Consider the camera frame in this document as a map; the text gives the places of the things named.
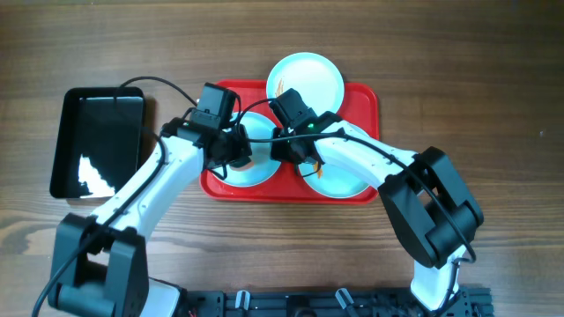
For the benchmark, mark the black water basin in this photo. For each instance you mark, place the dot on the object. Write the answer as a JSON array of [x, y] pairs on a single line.
[[99, 142]]

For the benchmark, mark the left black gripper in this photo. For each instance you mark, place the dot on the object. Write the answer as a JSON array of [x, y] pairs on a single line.
[[238, 150]]

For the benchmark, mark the green yellow sponge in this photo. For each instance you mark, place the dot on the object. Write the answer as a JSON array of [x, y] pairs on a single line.
[[241, 166]]

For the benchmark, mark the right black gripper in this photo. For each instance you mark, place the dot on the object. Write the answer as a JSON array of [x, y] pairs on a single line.
[[292, 150]]

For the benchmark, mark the light blue plate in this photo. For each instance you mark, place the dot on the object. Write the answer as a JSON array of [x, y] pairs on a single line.
[[261, 167], [313, 76], [331, 181]]

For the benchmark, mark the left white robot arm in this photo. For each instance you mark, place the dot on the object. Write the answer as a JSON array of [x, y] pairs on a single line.
[[99, 265]]

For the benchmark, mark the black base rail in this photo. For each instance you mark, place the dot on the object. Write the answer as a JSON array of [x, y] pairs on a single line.
[[397, 302]]

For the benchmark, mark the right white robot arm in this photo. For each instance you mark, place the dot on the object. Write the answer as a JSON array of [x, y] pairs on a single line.
[[432, 211]]

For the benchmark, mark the red plastic tray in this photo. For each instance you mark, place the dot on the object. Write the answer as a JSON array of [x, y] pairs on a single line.
[[361, 108]]

